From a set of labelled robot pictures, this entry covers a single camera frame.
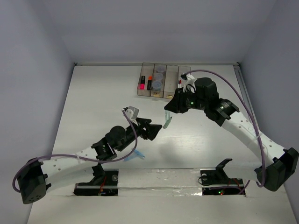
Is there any pink black highlighter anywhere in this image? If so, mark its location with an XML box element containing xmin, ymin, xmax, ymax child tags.
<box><xmin>139</xmin><ymin>76</ymin><xmax>146</xmax><ymax>90</ymax></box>

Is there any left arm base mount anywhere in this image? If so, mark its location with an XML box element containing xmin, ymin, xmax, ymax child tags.
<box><xmin>73</xmin><ymin>165</ymin><xmax>119</xmax><ymax>196</ymax></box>

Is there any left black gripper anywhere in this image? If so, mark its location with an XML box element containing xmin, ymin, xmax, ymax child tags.
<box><xmin>116</xmin><ymin>117</ymin><xmax>161</xmax><ymax>152</ymax></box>

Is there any aluminium rail right edge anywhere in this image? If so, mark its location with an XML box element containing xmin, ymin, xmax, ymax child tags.
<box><xmin>233</xmin><ymin>65</ymin><xmax>271</xmax><ymax>165</ymax></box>

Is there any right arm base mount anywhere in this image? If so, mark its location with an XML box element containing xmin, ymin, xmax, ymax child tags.
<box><xmin>198</xmin><ymin>159</ymin><xmax>244</xmax><ymax>196</ymax></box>

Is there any orange highlighter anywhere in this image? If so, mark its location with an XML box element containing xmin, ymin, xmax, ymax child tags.
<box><xmin>147</xmin><ymin>76</ymin><xmax>152</xmax><ymax>91</ymax></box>

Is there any clear four-compartment organizer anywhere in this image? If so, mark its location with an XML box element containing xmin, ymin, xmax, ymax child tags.
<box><xmin>137</xmin><ymin>62</ymin><xmax>191</xmax><ymax>99</ymax></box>

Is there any blue transparent utility knife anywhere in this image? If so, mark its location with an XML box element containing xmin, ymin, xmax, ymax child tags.
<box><xmin>134</xmin><ymin>150</ymin><xmax>145</xmax><ymax>158</ymax></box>

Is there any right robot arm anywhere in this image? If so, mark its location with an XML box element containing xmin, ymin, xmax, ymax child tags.
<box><xmin>164</xmin><ymin>77</ymin><xmax>299</xmax><ymax>191</ymax></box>

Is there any light blue utility knife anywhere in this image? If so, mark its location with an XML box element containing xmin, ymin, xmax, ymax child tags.
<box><xmin>124</xmin><ymin>154</ymin><xmax>136</xmax><ymax>161</ymax></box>

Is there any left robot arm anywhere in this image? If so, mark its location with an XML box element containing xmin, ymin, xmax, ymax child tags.
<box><xmin>12</xmin><ymin>118</ymin><xmax>162</xmax><ymax>204</ymax></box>

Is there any green transparent utility knife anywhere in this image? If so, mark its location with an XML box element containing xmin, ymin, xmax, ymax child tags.
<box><xmin>163</xmin><ymin>110</ymin><xmax>172</xmax><ymax>129</ymax></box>

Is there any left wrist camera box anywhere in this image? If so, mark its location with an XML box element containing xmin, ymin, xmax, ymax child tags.
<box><xmin>123</xmin><ymin>106</ymin><xmax>139</xmax><ymax>123</ymax></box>

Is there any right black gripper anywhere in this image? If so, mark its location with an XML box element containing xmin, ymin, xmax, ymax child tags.
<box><xmin>164</xmin><ymin>87</ymin><xmax>208</xmax><ymax>113</ymax></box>

